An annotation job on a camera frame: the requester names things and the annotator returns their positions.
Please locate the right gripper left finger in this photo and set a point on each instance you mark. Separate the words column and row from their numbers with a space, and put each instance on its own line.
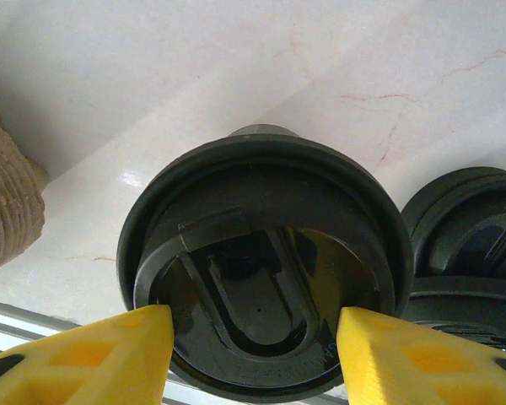
column 67, row 371

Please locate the black plastic cup lid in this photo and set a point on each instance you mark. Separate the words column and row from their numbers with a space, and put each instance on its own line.
column 257, row 190
column 459, row 304
column 468, row 211

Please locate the brown pulp cup carrier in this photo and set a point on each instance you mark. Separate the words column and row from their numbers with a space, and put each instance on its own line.
column 8, row 202

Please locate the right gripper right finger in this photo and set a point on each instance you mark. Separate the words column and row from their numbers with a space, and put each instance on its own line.
column 426, row 371

